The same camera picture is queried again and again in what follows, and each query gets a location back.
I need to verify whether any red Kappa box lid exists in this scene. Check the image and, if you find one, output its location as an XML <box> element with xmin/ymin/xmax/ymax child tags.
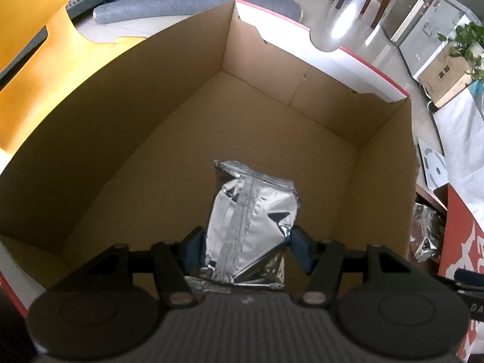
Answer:
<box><xmin>436</xmin><ymin>183</ymin><xmax>484</xmax><ymax>363</ymax></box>

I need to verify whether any silver foil pouch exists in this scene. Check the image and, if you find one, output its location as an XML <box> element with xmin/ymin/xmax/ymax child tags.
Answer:
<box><xmin>185</xmin><ymin>160</ymin><xmax>300</xmax><ymax>293</ymax></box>
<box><xmin>409</xmin><ymin>202</ymin><xmax>445</xmax><ymax>264</ymax></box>

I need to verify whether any red cardboard shoe box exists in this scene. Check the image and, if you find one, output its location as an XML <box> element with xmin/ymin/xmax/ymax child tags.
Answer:
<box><xmin>1</xmin><ymin>1</ymin><xmax>417</xmax><ymax>313</ymax></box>

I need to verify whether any pink lap desk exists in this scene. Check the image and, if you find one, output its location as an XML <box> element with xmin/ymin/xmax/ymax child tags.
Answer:
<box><xmin>415</xmin><ymin>184</ymin><xmax>447</xmax><ymax>215</ymax></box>

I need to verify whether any white bathroom scale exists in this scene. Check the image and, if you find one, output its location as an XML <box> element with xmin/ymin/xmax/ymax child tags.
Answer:
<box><xmin>417</xmin><ymin>139</ymin><xmax>449</xmax><ymax>191</ymax></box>

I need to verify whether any white marble tv cabinet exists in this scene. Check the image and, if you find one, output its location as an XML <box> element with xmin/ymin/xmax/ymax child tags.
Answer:
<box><xmin>433</xmin><ymin>89</ymin><xmax>483</xmax><ymax>224</ymax></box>

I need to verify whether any brown cardboard carton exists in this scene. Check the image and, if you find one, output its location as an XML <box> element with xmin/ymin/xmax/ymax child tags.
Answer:
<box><xmin>419</xmin><ymin>45</ymin><xmax>472</xmax><ymax>108</ymax></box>

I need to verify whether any green potted vine plant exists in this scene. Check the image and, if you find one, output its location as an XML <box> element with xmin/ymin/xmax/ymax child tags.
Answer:
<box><xmin>437</xmin><ymin>22</ymin><xmax>483</xmax><ymax>81</ymax></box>

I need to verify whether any white chest freezer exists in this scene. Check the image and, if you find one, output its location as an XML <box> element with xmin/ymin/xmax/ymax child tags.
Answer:
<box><xmin>399</xmin><ymin>0</ymin><xmax>482</xmax><ymax>81</ymax></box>

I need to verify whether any silver refrigerator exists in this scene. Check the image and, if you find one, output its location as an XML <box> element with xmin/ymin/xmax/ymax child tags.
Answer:
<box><xmin>381</xmin><ymin>0</ymin><xmax>430</xmax><ymax>47</ymax></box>

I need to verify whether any yellow plastic chair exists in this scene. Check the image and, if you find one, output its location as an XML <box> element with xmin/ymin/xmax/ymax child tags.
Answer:
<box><xmin>1</xmin><ymin>0</ymin><xmax>143</xmax><ymax>155</ymax></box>

